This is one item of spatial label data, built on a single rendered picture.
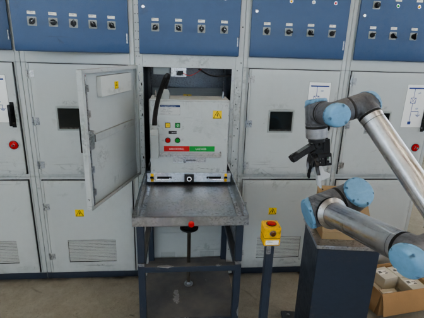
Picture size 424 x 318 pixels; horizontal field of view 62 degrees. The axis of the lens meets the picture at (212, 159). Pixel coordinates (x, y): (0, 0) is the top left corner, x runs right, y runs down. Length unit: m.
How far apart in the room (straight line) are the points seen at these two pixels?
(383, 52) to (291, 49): 0.62
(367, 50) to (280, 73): 0.60
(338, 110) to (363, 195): 0.56
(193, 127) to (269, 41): 0.74
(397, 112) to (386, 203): 0.70
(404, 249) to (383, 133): 0.42
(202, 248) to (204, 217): 0.91
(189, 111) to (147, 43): 0.51
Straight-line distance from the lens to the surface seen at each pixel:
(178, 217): 1.89
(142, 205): 2.02
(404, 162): 1.40
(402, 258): 1.29
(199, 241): 2.75
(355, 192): 1.80
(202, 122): 2.20
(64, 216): 2.75
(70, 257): 2.91
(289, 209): 2.73
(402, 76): 2.79
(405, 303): 2.86
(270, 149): 2.52
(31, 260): 3.00
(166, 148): 2.23
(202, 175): 2.28
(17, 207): 2.82
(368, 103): 1.47
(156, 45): 2.34
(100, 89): 2.00
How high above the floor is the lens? 1.70
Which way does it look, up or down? 18 degrees down
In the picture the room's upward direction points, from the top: 2 degrees clockwise
